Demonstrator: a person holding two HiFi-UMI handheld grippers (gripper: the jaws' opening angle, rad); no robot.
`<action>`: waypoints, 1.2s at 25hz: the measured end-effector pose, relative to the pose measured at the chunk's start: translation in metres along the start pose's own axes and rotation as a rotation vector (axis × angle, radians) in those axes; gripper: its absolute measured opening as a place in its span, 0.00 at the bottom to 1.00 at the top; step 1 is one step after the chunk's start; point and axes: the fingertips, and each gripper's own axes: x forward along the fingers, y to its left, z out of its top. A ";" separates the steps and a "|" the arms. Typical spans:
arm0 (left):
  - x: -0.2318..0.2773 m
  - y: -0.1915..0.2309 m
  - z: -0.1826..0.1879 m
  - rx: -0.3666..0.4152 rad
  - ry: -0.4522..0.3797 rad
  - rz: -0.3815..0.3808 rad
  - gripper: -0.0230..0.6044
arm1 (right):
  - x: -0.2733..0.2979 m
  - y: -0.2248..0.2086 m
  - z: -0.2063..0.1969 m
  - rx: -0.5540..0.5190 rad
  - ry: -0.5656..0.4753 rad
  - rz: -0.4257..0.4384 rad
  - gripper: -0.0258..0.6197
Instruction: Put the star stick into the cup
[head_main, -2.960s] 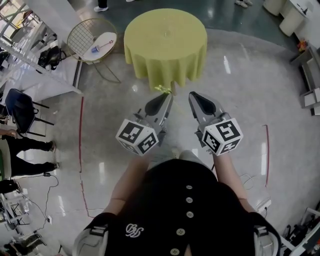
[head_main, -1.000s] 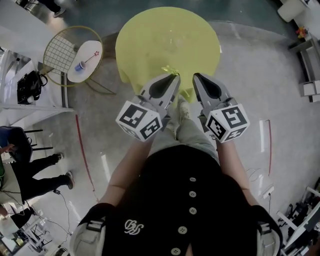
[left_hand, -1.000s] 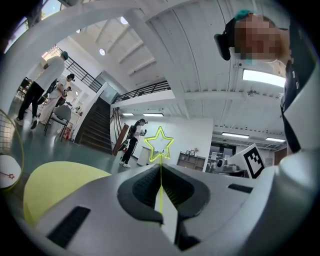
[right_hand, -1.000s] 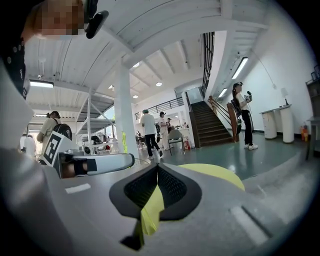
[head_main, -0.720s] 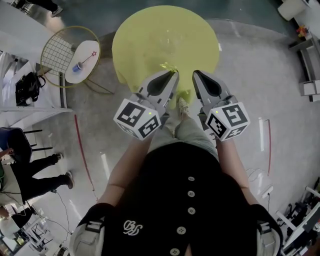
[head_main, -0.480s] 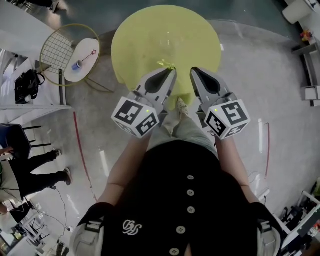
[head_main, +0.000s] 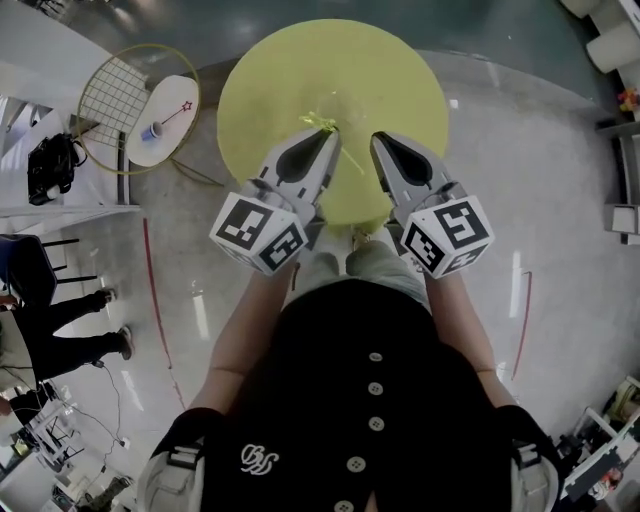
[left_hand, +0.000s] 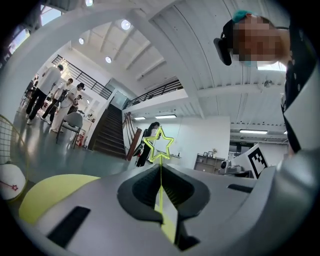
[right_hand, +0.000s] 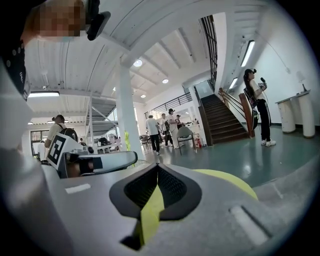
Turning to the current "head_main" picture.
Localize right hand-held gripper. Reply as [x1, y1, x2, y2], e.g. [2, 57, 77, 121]
[370, 131, 496, 280]

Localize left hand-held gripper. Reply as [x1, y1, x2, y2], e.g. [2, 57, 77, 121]
[209, 128, 343, 277]

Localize pink star stick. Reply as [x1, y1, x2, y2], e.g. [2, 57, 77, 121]
[158, 99, 195, 126]

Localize person's left forearm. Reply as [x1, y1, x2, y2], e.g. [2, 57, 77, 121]
[187, 262, 301, 416]

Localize person's right forearm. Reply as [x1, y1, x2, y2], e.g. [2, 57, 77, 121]
[423, 272, 522, 410]

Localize yellow ribbon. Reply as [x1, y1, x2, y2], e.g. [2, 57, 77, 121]
[298, 111, 367, 176]

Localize yellow-green round rug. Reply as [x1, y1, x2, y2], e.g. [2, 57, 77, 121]
[216, 18, 450, 232]

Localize person's light trousers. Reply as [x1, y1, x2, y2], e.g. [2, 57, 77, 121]
[298, 239, 432, 314]

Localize white oval side table top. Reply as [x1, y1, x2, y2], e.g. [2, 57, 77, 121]
[124, 74, 200, 169]

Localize red floor tape line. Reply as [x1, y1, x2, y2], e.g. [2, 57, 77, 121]
[141, 216, 187, 410]
[510, 270, 533, 382]

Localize grey shelf unit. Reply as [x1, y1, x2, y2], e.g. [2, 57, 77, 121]
[595, 118, 640, 246]

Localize white paper roll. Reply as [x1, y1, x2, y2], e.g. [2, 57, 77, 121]
[585, 21, 640, 74]

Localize person's black buttoned top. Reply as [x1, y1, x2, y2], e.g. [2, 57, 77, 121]
[149, 278, 559, 512]

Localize black bag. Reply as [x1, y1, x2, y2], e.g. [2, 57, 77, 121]
[26, 132, 88, 207]

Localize white bench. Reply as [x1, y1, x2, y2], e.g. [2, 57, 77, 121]
[0, 0, 146, 219]

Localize dark chair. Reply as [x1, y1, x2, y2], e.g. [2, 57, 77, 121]
[0, 233, 99, 307]

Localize white equipment rack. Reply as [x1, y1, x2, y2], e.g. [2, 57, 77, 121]
[558, 374, 640, 503]

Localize white equipment cart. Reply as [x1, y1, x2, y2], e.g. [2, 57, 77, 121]
[0, 394, 86, 512]

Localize gold wire grid table frame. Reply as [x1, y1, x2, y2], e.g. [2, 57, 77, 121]
[75, 43, 225, 188]

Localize black floor cable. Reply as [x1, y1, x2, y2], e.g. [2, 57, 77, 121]
[92, 359, 132, 451]

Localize grey shoulder strap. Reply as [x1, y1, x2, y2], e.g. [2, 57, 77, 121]
[509, 439, 562, 512]
[136, 438, 207, 512]

